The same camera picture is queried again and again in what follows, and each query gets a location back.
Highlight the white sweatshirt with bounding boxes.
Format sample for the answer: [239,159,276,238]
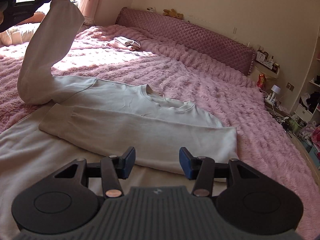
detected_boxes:
[1,0,237,239]

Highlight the folded clothes pile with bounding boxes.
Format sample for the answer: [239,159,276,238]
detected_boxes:
[108,36,141,51]

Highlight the white window seat cushion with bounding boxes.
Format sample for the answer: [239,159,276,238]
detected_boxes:
[1,23,40,46]

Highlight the pink fluffy bed blanket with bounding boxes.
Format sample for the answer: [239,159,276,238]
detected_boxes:
[1,25,319,239]

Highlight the white power strip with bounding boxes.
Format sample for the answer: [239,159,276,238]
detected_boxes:
[264,93,276,106]

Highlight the green basket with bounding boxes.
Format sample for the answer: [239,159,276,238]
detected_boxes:
[289,119,302,134]

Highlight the red snack bag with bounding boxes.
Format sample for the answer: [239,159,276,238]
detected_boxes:
[257,74,266,90]

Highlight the white table lamp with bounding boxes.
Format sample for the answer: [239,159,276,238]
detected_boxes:
[270,85,281,102]

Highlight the purple quilted headboard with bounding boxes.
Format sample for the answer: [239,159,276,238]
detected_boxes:
[116,7,255,76]

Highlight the white open shelf unit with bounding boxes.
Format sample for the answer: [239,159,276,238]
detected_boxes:
[293,33,319,127]

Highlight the white desk calendar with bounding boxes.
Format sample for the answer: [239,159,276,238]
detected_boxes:
[256,51,266,62]

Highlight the brown teddy bear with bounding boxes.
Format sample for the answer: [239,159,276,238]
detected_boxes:
[163,9,184,20]

